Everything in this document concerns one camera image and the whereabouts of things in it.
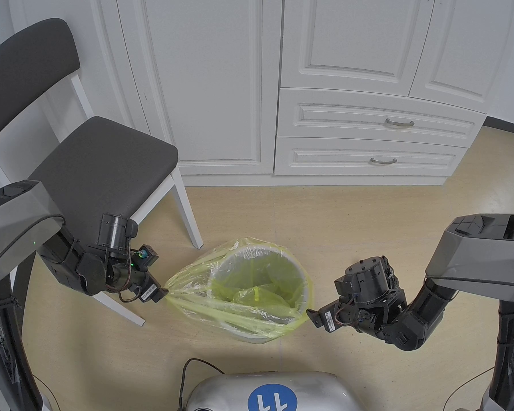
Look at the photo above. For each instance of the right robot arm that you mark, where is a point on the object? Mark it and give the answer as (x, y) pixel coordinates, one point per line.
(475, 255)

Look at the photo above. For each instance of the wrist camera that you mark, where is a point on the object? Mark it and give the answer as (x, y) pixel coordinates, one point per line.
(342, 287)
(148, 256)

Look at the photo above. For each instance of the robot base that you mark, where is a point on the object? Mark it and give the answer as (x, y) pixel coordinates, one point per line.
(274, 392)

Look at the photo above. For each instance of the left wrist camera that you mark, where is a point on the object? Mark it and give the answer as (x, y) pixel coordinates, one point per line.
(148, 256)

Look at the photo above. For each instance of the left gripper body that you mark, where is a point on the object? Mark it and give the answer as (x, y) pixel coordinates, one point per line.
(130, 277)

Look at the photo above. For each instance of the white wardrobe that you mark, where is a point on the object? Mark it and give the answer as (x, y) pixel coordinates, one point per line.
(308, 58)

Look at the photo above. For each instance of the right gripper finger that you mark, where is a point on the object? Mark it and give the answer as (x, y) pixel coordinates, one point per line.
(315, 317)

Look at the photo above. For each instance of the yellow-green plastic bag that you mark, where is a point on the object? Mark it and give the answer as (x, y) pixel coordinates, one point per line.
(257, 296)

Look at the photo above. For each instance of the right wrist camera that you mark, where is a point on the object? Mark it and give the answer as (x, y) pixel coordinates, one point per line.
(342, 287)

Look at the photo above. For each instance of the white trash bin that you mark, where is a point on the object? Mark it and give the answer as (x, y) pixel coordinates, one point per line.
(257, 268)

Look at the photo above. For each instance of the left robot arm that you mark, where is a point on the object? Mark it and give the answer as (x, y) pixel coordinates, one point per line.
(21, 229)

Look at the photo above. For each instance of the white chair with grey pads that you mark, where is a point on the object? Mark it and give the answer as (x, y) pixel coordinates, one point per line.
(102, 161)

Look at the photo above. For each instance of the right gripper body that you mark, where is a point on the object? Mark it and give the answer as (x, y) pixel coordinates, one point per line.
(347, 314)

